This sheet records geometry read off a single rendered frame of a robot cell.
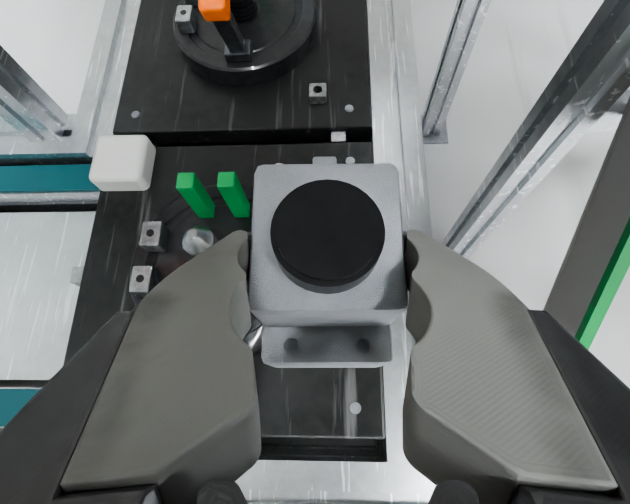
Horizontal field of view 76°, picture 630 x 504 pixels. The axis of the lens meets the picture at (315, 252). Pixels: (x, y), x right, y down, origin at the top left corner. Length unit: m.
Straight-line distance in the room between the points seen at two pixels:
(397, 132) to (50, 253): 0.36
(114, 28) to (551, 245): 0.52
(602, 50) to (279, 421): 0.27
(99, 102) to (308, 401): 0.35
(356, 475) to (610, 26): 0.28
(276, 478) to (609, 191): 0.26
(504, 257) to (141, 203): 0.36
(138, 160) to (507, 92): 0.43
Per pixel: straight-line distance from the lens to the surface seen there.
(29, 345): 0.46
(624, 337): 0.30
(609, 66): 0.21
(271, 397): 0.31
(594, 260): 0.24
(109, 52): 0.52
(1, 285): 0.49
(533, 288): 0.47
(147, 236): 0.32
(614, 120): 0.25
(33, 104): 0.45
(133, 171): 0.37
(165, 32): 0.49
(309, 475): 0.32
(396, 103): 0.42
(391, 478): 0.32
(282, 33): 0.43
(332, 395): 0.30
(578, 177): 0.55
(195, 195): 0.30
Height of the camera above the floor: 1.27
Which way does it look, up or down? 70 degrees down
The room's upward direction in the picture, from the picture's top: 9 degrees counter-clockwise
